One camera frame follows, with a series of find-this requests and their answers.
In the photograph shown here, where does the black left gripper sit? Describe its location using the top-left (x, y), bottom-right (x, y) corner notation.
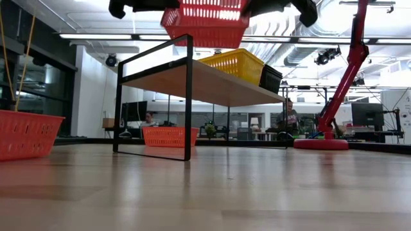
top-left (108, 0), bottom-right (180, 19)

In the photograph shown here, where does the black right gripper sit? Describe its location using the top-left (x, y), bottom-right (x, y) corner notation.
top-left (249, 0), bottom-right (319, 28)

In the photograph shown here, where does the orange plastic basket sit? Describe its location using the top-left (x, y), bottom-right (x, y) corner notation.
top-left (142, 126), bottom-right (200, 148)
top-left (0, 109), bottom-right (66, 162)
top-left (160, 0), bottom-right (252, 49)

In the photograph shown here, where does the yellow plastic basket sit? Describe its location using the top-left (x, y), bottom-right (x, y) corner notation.
top-left (198, 48), bottom-right (265, 87)

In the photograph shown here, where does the black plastic basket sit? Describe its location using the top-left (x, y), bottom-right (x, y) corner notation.
top-left (258, 64), bottom-right (284, 94)

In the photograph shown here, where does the black computer monitor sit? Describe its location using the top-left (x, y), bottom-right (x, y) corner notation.
top-left (121, 100), bottom-right (148, 123)
top-left (351, 102), bottom-right (385, 132)

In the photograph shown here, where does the person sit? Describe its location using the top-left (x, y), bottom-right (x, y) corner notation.
top-left (140, 111), bottom-right (158, 128)
top-left (275, 98), bottom-right (301, 135)

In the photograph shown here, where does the small green potted plant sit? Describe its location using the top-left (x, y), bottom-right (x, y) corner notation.
top-left (204, 123), bottom-right (216, 139)

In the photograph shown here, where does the red desk lamp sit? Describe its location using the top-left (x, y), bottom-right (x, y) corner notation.
top-left (293, 0), bottom-right (370, 151)

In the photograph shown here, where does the white cabinet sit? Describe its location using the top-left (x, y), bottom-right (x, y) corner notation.
top-left (380, 89), bottom-right (411, 145)

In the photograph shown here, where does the wooden shelf black metal frame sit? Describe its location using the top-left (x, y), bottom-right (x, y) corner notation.
top-left (112, 33), bottom-right (290, 162)

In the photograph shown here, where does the black aluminium table frame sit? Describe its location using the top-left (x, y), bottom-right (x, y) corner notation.
top-left (53, 137), bottom-right (411, 155)

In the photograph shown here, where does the yellow hanging cord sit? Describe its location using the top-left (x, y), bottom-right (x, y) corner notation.
top-left (0, 17), bottom-right (36, 112)

